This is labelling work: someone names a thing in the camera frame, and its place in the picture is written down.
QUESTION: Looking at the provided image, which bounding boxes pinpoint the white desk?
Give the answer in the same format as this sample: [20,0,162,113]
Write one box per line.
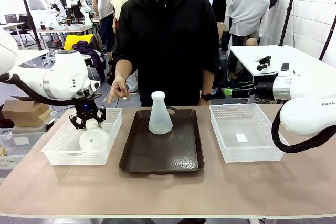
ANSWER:
[15,49,55,68]

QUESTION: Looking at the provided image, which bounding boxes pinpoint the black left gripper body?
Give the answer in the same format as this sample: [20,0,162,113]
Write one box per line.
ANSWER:
[74,97,100,122]

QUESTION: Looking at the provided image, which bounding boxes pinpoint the red and black toolbox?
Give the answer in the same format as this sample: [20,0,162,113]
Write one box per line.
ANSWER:
[46,39,62,50]

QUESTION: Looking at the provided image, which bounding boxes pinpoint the purple garment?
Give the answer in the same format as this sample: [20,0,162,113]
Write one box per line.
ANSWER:
[72,40,107,78]

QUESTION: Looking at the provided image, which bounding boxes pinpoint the black office chair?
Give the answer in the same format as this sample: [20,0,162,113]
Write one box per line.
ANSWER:
[10,15,36,46]

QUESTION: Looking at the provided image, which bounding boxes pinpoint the translucent plastic conical flask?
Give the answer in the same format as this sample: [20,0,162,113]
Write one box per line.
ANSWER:
[78,119,110,152]
[148,91,174,135]

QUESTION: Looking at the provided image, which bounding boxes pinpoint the clear plastic storage bin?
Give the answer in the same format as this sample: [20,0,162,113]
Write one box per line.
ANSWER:
[0,128,47,178]

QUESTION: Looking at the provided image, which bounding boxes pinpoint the metal chair with clothes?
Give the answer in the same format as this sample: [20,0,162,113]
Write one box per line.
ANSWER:
[64,34,106,83]

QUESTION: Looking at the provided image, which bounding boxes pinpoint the mannequin in grey tank top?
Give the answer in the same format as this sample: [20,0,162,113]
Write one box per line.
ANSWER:
[92,0,116,54]

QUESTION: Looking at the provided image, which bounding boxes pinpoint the dark brown serving tray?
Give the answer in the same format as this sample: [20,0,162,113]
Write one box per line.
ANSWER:
[119,106,205,174]

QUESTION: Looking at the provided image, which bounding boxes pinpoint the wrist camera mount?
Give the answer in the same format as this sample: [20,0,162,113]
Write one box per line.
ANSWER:
[88,79,102,92]
[254,62,292,83]

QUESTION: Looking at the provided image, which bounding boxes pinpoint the white side table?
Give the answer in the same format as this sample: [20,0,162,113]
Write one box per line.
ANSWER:
[228,45,336,104]

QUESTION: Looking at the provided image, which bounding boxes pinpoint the brown cardboard box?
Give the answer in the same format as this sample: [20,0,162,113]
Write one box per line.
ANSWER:
[1,100,51,120]
[12,108,54,128]

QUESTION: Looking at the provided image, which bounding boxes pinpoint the person's left forearm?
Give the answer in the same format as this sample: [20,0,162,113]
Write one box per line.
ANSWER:
[201,68,216,95]

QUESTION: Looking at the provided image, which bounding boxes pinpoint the black light stand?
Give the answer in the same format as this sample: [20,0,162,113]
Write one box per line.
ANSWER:
[19,0,43,51]

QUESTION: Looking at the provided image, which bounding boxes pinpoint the person's right forearm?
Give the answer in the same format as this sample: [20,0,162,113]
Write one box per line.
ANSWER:
[114,59,135,80]

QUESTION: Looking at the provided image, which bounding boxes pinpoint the black tripod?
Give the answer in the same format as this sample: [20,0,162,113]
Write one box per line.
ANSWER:
[318,15,336,61]
[278,0,299,47]

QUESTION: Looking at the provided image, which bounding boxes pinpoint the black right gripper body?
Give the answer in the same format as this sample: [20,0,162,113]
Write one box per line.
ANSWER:
[256,81,275,96]

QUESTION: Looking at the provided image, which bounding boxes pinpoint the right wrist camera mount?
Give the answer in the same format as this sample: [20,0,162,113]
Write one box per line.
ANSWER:
[254,62,292,83]

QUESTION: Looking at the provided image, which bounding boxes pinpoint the person in black jacket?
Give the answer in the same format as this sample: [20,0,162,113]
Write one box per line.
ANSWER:
[111,0,221,107]

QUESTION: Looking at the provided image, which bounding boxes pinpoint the person's right hand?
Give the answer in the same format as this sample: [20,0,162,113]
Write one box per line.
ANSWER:
[107,76,130,105]

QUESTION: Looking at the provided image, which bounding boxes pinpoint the small black action camera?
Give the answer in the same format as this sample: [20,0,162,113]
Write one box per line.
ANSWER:
[256,55,272,72]

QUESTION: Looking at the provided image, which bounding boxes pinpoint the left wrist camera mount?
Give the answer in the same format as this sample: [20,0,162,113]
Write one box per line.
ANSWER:
[88,79,102,92]

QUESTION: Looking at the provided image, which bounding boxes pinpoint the white perforated plastic basket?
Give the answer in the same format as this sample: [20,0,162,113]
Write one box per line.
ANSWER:
[41,107,123,166]
[209,103,285,163]

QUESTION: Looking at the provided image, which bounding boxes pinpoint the background work table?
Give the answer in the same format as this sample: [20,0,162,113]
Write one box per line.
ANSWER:
[34,23,93,41]

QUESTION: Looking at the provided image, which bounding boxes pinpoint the mannequin in white shirt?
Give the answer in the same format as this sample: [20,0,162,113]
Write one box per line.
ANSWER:
[225,0,271,38]

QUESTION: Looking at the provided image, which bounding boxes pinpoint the yellow garment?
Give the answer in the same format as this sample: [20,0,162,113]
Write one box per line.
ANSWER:
[64,34,95,51]

